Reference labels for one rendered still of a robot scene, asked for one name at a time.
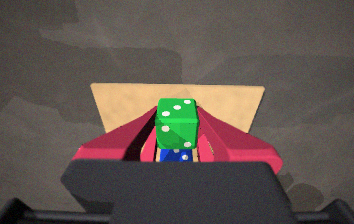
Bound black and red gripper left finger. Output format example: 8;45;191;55
71;106;158;161

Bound blue dice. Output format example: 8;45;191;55
159;149;193;161

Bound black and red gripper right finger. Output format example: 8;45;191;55
197;106;283;175

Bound green dice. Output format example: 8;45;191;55
155;98;199;149

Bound tan flat mat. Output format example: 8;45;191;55
91;83;265;133

